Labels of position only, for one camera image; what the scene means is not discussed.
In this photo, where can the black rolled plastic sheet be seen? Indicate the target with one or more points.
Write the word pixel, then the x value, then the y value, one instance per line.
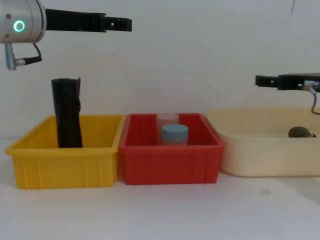
pixel 67 112

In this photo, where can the pale pink cylindrical container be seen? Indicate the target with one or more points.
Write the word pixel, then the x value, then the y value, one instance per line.
pixel 168 119

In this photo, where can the cream plastic tub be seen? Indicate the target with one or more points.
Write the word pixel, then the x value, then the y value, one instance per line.
pixel 265 155

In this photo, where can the dark olive round object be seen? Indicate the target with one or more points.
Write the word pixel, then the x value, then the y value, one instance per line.
pixel 298 132

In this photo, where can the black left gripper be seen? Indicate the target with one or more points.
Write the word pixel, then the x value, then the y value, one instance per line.
pixel 72 21

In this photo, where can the yellow plastic bin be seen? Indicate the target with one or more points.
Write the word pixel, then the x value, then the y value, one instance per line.
pixel 62 165

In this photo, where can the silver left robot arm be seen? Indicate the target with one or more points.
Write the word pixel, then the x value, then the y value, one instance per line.
pixel 27 15

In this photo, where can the blue lidded cylindrical container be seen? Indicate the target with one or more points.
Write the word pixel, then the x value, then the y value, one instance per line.
pixel 174 135

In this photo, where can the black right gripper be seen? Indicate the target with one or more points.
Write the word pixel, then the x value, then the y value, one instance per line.
pixel 300 81

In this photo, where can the red plastic bin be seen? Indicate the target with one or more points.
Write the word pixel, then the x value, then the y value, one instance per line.
pixel 170 165

